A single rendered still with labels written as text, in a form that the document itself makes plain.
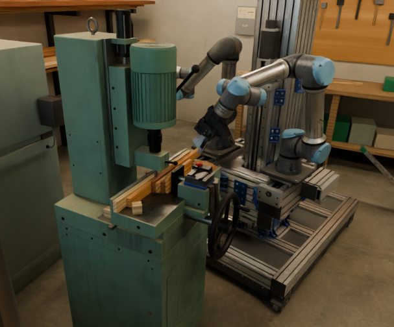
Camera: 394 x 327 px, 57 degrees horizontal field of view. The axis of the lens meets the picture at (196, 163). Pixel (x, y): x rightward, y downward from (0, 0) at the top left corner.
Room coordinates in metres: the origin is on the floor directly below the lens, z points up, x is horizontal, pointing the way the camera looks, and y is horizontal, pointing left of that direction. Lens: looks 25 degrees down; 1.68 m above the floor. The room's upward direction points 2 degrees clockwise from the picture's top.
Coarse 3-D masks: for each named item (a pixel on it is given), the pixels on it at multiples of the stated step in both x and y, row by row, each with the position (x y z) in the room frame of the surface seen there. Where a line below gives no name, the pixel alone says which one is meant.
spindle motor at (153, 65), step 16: (144, 48) 1.34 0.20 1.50; (160, 48) 1.35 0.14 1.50; (176, 48) 1.42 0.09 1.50; (144, 64) 1.34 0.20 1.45; (160, 64) 1.34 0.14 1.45; (176, 64) 1.41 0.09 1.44; (144, 80) 1.34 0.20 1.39; (160, 80) 1.35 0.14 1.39; (176, 80) 1.42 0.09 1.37; (144, 96) 1.34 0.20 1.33; (160, 96) 1.35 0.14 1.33; (176, 96) 1.42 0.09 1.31; (144, 112) 1.34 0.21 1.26; (160, 112) 1.35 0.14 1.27; (160, 128) 1.34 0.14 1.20
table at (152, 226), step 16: (176, 192) 1.38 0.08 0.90; (128, 208) 1.23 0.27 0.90; (144, 208) 1.24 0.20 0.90; (160, 208) 1.24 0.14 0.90; (176, 208) 1.26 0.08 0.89; (192, 208) 1.30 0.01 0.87; (208, 208) 1.31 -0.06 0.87; (128, 224) 1.17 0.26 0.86; (144, 224) 1.14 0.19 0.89; (160, 224) 1.15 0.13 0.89
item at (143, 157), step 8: (136, 152) 1.42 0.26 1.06; (144, 152) 1.41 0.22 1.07; (152, 152) 1.41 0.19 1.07; (160, 152) 1.41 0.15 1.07; (168, 152) 1.42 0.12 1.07; (136, 160) 1.42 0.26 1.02; (144, 160) 1.40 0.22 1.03; (152, 160) 1.39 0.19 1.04; (160, 160) 1.37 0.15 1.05; (168, 160) 1.42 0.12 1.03; (152, 168) 1.39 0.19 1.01; (160, 168) 1.37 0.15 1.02
